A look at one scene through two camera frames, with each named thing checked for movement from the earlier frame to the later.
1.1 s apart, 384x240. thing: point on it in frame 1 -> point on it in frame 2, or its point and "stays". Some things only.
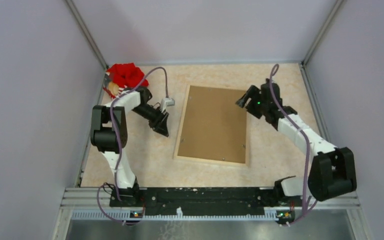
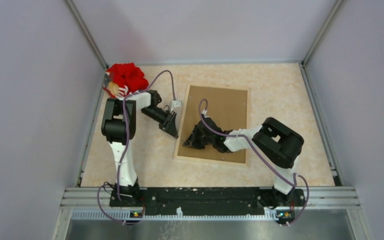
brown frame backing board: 214,127 stays
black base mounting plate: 200,200 stays
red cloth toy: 123,77 stays
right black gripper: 252,92 -> 192,141
